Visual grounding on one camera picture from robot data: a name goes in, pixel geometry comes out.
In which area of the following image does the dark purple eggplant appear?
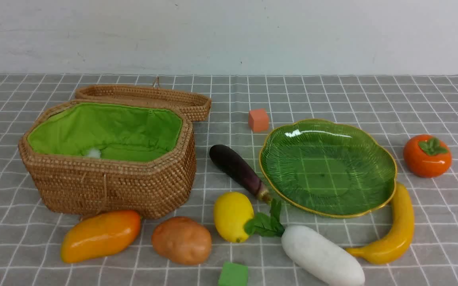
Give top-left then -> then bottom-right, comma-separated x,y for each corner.
209,144 -> 273,205

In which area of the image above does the grey checked tablecloth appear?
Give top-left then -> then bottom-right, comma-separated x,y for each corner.
0,74 -> 458,286

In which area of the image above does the orange foam cube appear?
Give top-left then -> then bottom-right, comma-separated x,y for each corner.
248,108 -> 270,133

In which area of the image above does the yellow banana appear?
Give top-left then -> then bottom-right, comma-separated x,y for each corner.
345,183 -> 415,265

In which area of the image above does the woven wicker basket green lining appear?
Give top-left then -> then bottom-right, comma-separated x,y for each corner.
18,99 -> 196,219

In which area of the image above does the woven wicker basket lid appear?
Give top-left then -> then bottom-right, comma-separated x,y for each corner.
75,84 -> 212,121

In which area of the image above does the green foam cube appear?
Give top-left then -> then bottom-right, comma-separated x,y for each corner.
217,262 -> 249,286

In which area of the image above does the green leaf-shaped glass plate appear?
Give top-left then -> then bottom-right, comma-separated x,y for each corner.
259,119 -> 398,218

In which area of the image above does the white radish with green leaves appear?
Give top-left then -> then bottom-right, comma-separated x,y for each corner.
244,199 -> 365,286

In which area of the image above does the orange persimmon with green calyx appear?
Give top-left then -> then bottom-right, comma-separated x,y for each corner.
403,134 -> 452,178

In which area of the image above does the brown potato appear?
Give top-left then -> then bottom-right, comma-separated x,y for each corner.
151,216 -> 212,265

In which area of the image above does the yellow lemon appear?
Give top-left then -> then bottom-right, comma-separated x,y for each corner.
213,192 -> 254,243

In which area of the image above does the orange yellow mango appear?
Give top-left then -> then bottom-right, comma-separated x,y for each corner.
60,210 -> 142,264

